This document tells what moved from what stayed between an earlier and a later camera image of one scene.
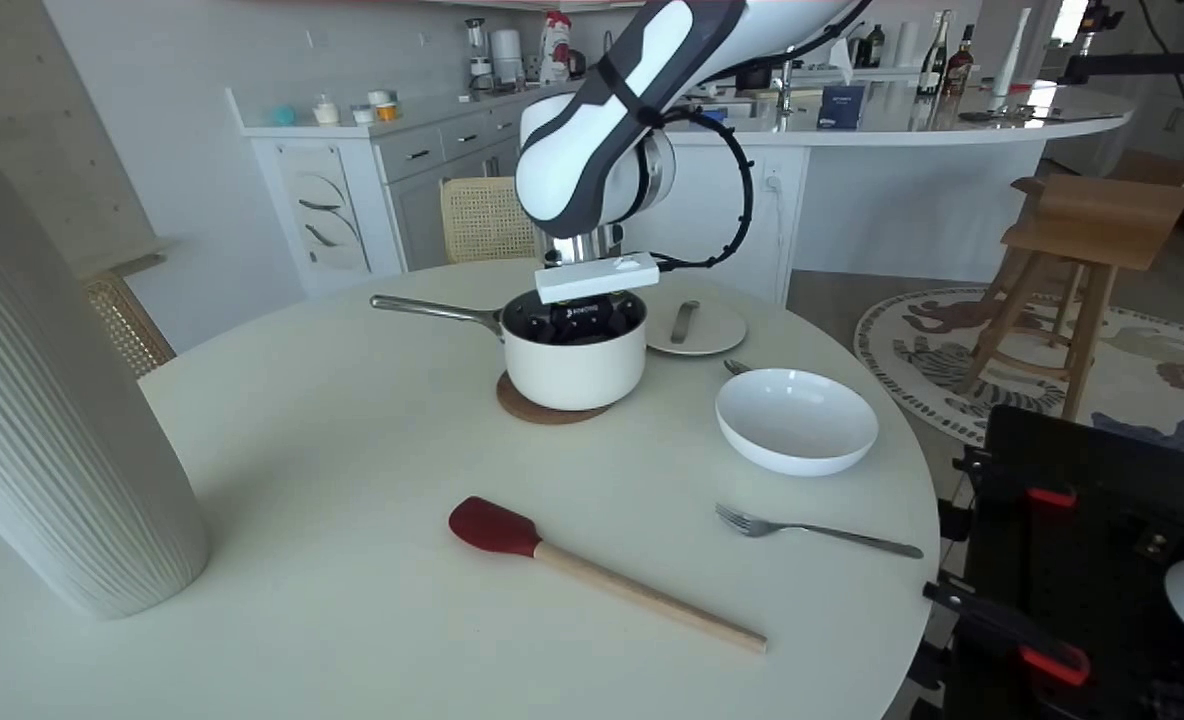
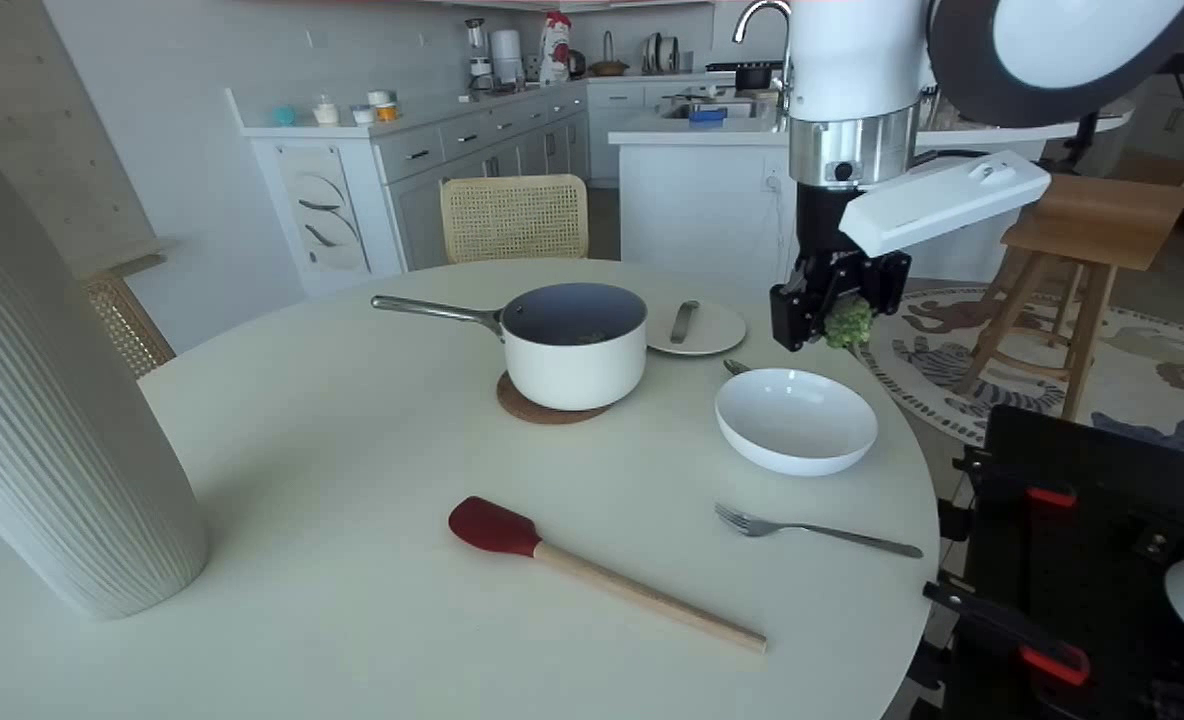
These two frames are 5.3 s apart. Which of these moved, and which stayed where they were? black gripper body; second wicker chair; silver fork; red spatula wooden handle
Moved: black gripper body
Stayed: silver fork; red spatula wooden handle; second wicker chair
